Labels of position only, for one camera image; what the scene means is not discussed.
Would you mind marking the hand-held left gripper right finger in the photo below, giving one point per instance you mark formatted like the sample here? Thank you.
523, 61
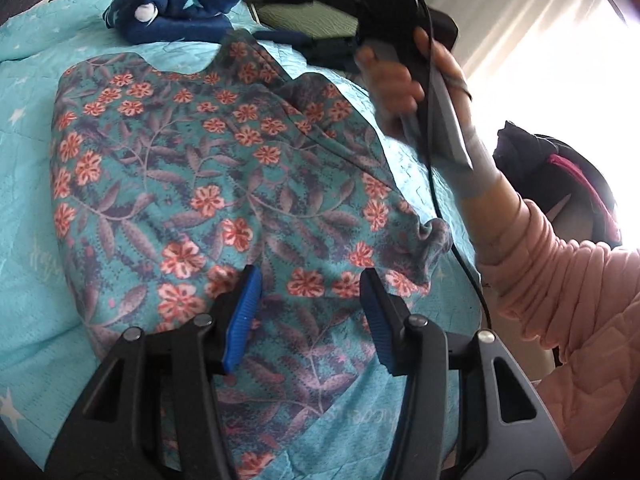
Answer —
377, 320

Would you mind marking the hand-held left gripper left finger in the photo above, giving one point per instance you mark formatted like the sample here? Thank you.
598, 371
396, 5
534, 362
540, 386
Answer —
245, 310

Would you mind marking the teal floral garment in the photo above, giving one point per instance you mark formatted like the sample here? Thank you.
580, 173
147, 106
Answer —
200, 160

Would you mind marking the person's right forearm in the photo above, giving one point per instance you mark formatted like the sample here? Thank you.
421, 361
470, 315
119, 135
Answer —
550, 285

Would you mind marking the person's right hand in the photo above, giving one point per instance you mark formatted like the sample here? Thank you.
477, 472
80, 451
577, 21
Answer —
452, 100

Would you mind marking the green bed cushion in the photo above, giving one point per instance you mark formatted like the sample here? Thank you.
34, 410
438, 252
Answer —
310, 17

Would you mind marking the grey curtain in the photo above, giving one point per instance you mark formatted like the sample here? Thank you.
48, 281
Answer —
525, 20

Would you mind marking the navy star garment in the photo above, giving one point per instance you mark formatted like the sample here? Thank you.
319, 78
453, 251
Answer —
175, 25

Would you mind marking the dark bag with pink trim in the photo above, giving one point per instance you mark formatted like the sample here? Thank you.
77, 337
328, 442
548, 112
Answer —
530, 160

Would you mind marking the turquoise star blanket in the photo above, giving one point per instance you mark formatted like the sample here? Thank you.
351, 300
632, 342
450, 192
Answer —
30, 185

